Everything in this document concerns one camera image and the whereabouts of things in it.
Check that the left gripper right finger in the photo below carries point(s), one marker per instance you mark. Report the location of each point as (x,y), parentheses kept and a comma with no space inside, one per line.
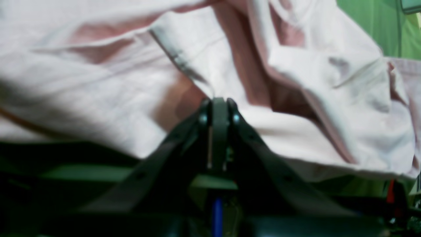
(267,185)

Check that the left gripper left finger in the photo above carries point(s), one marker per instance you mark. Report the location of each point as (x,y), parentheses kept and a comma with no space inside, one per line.
(160,183)

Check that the pink t-shirt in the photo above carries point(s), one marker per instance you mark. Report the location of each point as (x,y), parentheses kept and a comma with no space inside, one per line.
(122,73)

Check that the grey-green table cloth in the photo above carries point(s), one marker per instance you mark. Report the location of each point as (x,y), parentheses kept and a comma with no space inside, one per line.
(397,34)

